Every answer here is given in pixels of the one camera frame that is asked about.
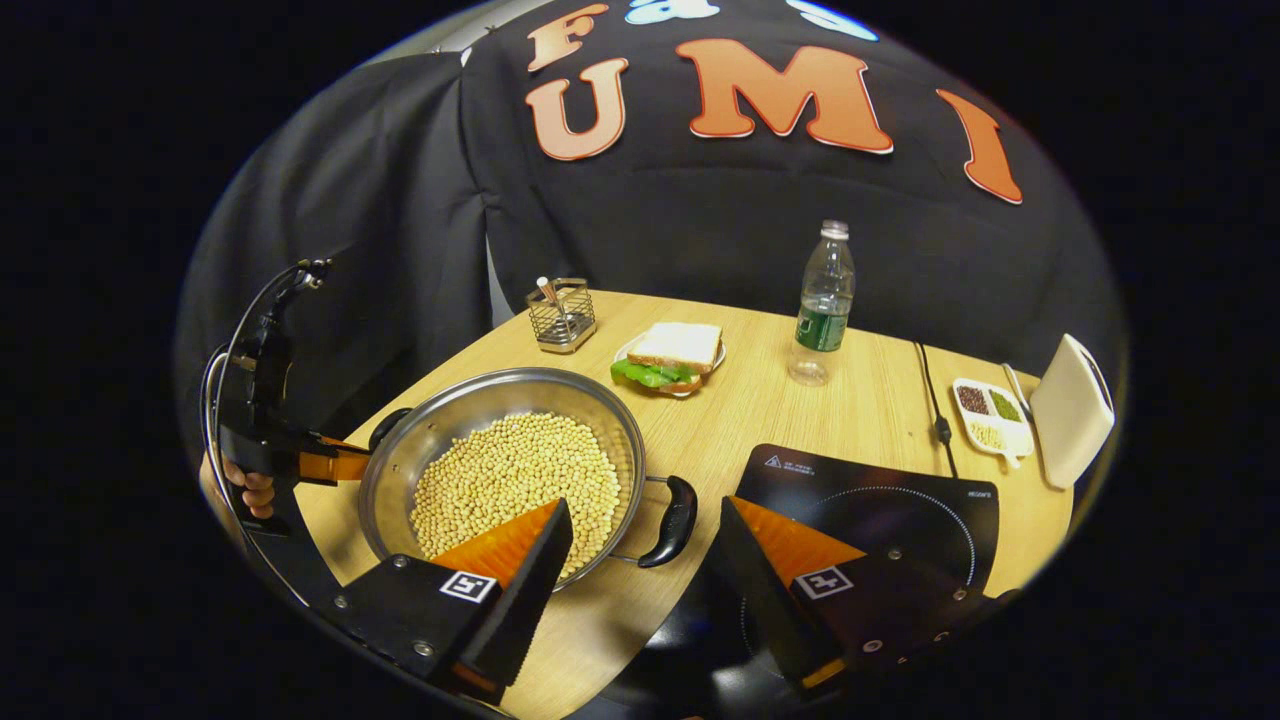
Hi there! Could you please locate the black backdrop cloth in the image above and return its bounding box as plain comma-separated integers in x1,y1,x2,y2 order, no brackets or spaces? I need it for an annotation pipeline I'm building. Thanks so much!
175,0,1126,471

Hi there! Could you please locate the black induction cooktop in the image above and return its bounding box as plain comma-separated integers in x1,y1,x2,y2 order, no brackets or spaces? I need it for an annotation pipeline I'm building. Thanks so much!
590,443,1001,720

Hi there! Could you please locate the pile of yellow soybeans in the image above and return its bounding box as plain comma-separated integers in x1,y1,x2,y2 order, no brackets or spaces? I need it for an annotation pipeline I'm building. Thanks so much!
410,412,623,581

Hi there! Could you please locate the white divided bean dish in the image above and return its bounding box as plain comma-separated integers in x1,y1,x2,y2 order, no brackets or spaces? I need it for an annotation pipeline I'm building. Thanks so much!
952,377,1036,469

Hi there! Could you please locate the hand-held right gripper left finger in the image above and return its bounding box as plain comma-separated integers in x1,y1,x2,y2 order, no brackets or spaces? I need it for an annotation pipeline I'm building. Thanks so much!
325,497,576,706

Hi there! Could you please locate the clear plastic water bottle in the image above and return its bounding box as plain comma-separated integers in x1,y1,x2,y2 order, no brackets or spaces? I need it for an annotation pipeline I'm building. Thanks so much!
787,220,857,388

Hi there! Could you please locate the white toaster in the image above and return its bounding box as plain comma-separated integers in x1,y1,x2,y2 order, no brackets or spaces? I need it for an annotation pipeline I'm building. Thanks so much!
1028,333,1116,491

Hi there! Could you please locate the lettuce sandwich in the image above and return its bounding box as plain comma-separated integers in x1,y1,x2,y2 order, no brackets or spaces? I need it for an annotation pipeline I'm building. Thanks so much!
611,322,724,393

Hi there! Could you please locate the thin grey gripper cable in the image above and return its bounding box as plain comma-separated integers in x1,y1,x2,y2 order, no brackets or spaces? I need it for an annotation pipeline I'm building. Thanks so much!
200,262,311,606

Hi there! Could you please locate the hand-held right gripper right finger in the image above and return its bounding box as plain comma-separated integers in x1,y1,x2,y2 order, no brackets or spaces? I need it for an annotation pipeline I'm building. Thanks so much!
715,495,1021,696

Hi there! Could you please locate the wire utensil holder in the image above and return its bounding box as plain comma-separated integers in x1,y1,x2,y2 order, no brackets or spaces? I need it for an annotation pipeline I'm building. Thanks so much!
526,277,599,355

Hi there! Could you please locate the steel pot with black handles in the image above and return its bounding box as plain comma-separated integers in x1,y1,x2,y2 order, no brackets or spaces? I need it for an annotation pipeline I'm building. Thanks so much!
358,366,699,593

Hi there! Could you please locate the black power cable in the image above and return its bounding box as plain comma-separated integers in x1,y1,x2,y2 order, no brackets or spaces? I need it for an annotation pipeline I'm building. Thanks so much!
912,342,961,479

